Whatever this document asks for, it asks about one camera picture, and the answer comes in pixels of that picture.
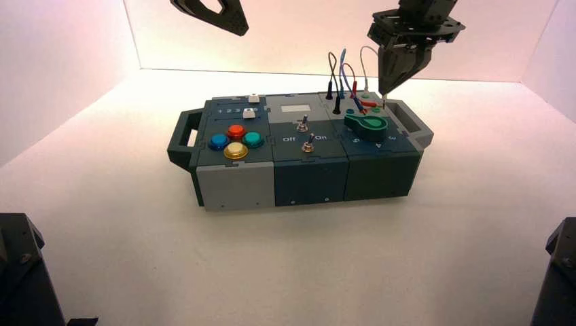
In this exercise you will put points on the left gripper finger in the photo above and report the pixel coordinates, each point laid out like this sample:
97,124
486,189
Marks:
234,15
198,12

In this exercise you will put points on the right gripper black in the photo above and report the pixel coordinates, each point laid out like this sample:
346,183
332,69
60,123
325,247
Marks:
416,29

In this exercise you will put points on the green rotary knob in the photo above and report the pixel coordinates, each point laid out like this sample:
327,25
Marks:
366,125

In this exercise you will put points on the white slider cap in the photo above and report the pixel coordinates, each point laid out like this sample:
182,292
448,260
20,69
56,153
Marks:
249,113
253,98

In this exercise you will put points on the red round push button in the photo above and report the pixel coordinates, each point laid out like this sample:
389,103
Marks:
236,131

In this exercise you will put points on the green round push button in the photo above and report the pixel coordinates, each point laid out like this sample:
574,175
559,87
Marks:
253,139

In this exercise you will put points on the blue round push button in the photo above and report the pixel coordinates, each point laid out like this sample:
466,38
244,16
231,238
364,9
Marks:
219,142

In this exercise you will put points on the yellow round push button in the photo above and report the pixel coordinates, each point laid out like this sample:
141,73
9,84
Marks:
236,151

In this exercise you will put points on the teal and grey task box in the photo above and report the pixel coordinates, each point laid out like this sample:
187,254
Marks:
310,180

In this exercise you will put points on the metal toggle switch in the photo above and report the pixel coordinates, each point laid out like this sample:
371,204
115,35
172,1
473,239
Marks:
303,124
308,145

